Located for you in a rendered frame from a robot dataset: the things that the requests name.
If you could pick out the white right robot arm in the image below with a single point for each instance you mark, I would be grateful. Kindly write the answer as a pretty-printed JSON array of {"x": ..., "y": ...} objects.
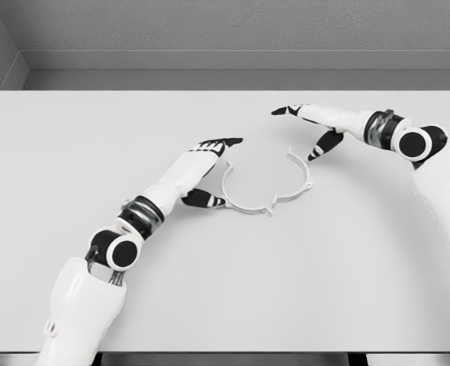
[{"x": 434, "y": 183}]

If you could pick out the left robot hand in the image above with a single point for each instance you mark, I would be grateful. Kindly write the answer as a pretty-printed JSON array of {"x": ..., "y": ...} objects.
[{"x": 194, "y": 167}]

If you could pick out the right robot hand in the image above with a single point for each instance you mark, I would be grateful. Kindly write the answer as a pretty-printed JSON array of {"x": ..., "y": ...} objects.
[{"x": 328, "y": 116}]

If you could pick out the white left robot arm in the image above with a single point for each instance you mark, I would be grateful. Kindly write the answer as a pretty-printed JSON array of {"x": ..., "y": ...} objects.
[{"x": 91, "y": 289}]

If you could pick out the thin white pipe clamp half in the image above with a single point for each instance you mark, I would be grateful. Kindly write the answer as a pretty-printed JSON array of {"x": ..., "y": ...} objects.
[
  {"x": 244, "y": 207},
  {"x": 306, "y": 168}
]

